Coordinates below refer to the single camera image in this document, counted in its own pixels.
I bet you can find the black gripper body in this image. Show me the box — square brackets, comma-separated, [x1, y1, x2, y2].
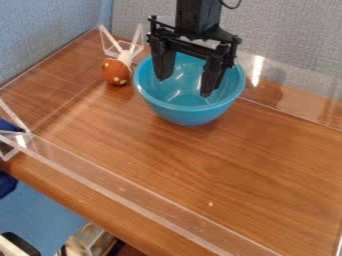
[147, 15, 242, 68]

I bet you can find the clear acrylic corner bracket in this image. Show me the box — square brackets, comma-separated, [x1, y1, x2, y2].
[99, 23, 144, 58]

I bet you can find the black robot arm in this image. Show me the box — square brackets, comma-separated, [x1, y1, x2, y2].
[147, 0, 242, 97]

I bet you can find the blue plastic bowl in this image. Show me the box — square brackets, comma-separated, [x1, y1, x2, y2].
[132, 53, 246, 126]

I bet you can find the blue cloth object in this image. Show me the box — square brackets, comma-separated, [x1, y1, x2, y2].
[0, 118, 24, 200]

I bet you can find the clear acrylic back barrier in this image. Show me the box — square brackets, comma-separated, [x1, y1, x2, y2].
[238, 51, 342, 131]

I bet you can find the brown spotted toy mushroom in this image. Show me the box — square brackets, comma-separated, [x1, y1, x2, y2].
[100, 50, 132, 86]

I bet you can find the black cable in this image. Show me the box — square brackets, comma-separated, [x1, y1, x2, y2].
[218, 0, 243, 10]

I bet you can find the black and white object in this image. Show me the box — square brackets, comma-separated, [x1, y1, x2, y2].
[0, 232, 41, 256]

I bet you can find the clear acrylic front barrier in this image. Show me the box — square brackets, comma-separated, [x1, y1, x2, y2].
[0, 131, 279, 256]

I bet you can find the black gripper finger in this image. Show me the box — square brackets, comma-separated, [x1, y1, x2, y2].
[200, 44, 230, 97]
[149, 36, 176, 81]

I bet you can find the clear acrylic barrier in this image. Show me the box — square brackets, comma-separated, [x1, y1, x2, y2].
[0, 131, 279, 256]
[238, 51, 342, 131]

